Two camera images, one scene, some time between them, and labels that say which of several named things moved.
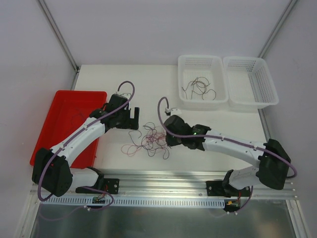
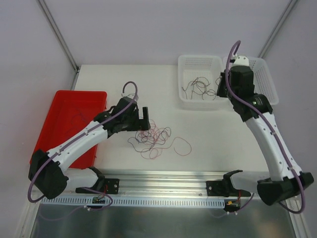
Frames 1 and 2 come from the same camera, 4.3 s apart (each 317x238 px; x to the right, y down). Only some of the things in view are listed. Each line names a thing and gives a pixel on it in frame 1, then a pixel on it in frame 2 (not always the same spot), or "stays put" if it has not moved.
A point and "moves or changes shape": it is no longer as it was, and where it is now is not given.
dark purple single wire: [83, 120] -> [72, 120]
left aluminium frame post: [61, 40] stays put
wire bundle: [153, 139] moves or changes shape
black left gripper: [129, 121] -> [144, 119]
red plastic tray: [69, 111] stays put
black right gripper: [170, 140] -> [222, 85]
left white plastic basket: [201, 79] stays put
